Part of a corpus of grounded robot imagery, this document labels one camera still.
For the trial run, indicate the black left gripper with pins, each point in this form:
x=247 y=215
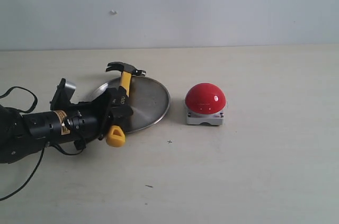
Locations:
x=97 y=119

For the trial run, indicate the yellow black claw hammer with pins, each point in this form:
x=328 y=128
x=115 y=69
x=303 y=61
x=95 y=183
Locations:
x=122 y=98

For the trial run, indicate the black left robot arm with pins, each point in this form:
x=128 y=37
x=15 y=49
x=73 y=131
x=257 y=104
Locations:
x=25 y=134

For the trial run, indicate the red dome push button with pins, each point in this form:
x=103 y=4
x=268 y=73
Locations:
x=205 y=104

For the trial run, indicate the round steel plate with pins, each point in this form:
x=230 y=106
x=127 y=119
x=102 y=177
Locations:
x=149 y=100

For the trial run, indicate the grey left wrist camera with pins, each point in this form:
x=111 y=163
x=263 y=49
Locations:
x=63 y=95

